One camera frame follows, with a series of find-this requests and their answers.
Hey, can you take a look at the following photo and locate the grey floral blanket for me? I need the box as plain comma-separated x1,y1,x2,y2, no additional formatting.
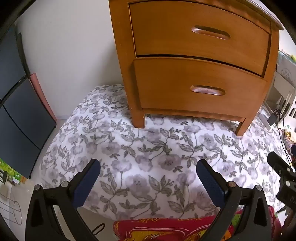
40,84,292,220

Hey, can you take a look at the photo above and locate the green box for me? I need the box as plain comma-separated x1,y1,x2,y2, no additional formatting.
0,158,28,186

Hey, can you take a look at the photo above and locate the wooden drawer with handle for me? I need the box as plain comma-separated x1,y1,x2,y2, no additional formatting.
129,2,271,77

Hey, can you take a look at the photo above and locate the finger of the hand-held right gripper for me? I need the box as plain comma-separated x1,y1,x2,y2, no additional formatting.
267,151,294,177

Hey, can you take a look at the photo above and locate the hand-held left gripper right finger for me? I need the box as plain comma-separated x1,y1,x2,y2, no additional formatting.
196,159,272,241

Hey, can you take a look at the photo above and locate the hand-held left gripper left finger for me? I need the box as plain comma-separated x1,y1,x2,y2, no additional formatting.
25,158,101,241

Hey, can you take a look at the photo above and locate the dark panel cabinet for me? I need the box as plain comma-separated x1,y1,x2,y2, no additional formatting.
0,25,57,179

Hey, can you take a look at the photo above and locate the black power adapter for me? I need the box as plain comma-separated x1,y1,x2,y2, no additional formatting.
268,111,281,126

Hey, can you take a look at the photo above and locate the colourful fabric pile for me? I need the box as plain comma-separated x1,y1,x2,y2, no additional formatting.
283,129,296,163

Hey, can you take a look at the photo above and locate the pink board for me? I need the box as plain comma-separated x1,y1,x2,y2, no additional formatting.
30,73,57,123

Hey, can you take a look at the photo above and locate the wooden nightstand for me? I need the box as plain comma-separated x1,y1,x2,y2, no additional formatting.
109,0,284,137

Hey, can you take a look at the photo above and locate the white printed bag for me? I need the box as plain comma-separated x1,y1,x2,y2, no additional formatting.
277,62,296,84

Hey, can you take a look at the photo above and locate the red printed blanket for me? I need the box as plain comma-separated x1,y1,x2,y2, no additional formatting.
112,205,281,241

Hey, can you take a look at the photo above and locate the white shelf rack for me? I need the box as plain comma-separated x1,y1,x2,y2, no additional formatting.
264,50,296,126

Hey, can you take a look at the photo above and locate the black cable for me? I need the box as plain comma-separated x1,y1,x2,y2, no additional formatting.
277,111,293,161

